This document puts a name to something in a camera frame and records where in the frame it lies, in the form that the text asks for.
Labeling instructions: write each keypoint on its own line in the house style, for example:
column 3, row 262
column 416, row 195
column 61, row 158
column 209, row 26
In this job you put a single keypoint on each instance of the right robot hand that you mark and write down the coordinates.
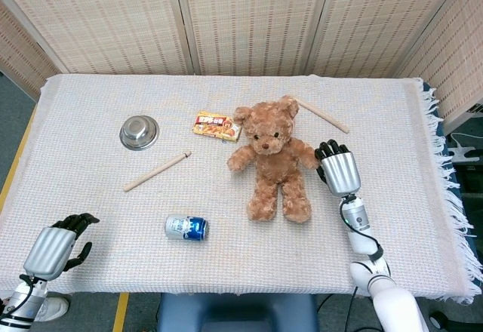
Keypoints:
column 341, row 173

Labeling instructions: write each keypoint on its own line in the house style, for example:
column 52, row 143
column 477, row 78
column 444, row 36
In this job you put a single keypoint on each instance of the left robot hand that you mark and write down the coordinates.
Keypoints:
column 49, row 251

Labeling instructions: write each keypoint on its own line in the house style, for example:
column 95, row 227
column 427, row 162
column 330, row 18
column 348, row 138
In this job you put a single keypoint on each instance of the brown teddy bear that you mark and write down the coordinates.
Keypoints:
column 273, row 166

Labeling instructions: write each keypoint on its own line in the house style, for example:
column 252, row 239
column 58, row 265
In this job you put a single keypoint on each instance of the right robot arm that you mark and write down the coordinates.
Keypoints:
column 377, row 283

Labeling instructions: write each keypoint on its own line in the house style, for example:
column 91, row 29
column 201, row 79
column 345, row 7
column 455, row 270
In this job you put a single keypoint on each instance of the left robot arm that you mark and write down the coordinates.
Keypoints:
column 22, row 305

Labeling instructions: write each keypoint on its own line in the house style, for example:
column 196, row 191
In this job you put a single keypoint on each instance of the white shoe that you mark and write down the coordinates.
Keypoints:
column 54, row 307

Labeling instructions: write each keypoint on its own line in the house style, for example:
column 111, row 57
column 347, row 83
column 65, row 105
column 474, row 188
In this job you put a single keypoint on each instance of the plain wooden stick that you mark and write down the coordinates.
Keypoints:
column 324, row 117

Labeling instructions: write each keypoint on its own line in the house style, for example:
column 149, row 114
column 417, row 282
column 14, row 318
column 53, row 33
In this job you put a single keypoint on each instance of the beige woven tablecloth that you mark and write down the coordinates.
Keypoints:
column 94, row 181

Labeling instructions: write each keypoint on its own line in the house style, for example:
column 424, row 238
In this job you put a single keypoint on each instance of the yellow snack box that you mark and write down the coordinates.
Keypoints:
column 215, row 126

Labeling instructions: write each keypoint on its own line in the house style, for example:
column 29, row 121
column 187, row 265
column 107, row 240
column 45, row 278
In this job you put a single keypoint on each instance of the blue and white drink can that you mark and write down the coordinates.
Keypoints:
column 186, row 228

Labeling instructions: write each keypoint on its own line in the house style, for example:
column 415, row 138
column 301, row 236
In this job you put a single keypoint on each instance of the stainless steel bowl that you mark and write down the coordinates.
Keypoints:
column 139, row 133

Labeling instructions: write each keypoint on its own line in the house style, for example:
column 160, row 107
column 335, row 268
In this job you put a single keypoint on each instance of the beige woven folding screen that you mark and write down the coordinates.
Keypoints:
column 245, row 19

